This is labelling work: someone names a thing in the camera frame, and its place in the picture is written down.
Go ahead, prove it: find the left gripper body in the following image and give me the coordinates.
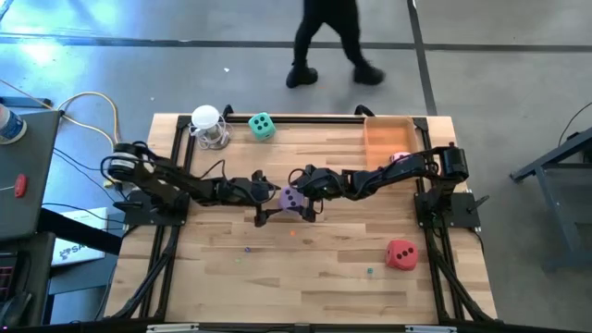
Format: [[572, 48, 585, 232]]
[[225, 169, 268, 228]]

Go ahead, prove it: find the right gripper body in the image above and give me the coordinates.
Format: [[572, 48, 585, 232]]
[[307, 165, 346, 224]]

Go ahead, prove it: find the large purple foam die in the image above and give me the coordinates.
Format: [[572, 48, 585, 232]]
[[278, 186, 306, 214]]

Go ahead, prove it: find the large teal foam die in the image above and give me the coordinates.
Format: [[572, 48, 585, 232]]
[[248, 112, 278, 142]]

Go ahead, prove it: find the large red foam die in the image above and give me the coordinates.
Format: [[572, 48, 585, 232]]
[[385, 239, 419, 271]]

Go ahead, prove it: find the orange translucent plastic bin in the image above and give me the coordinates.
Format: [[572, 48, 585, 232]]
[[363, 115, 420, 171]]

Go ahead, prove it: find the silver aluminium extrusion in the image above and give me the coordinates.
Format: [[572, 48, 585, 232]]
[[405, 324, 459, 333], [146, 323, 201, 333]]

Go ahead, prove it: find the white printed cardboard box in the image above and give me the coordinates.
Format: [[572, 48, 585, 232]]
[[49, 206, 110, 268]]

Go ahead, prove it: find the person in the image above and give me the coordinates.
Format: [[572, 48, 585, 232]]
[[285, 0, 387, 90]]

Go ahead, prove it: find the dark grey side table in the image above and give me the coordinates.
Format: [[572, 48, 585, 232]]
[[0, 109, 62, 241]]

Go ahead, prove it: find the blue grey metal cart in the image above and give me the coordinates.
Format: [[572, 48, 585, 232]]
[[510, 125, 592, 273]]

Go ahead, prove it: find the white blue labelled bottle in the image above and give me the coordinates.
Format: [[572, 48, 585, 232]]
[[0, 103, 28, 146]]

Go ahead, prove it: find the white lamp cable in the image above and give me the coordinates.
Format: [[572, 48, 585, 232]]
[[188, 114, 236, 152]]

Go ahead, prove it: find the black aluminium table frame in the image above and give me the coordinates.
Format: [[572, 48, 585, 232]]
[[104, 104, 500, 325]]

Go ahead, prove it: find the yellow extension cable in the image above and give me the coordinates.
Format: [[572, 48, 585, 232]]
[[0, 77, 122, 145]]

